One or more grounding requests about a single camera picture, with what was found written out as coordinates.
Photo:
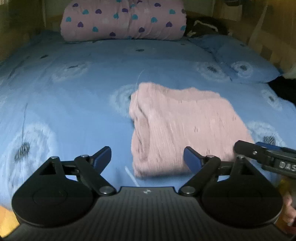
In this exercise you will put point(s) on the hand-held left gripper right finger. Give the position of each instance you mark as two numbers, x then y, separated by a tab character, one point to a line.
193	160

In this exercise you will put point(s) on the blue dandelion-print pillow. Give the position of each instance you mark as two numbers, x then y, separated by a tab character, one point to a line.
242	58

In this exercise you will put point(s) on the pink heart-print rolled quilt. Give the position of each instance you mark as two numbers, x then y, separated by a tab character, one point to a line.
122	20

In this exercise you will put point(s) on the pink knit cardigan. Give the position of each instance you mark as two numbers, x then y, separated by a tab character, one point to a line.
180	120

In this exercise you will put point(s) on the black cloth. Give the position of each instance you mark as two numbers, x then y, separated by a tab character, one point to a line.
285	90

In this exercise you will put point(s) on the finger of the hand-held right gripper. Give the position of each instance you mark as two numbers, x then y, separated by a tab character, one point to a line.
252	150
268	144

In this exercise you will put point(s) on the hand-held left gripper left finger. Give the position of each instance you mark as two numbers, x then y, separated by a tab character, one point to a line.
101	158

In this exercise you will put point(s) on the person's right hand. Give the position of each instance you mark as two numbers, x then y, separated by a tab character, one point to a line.
290	208

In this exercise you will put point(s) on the dark cloth with white trim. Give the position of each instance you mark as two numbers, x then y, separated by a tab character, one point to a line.
208	27

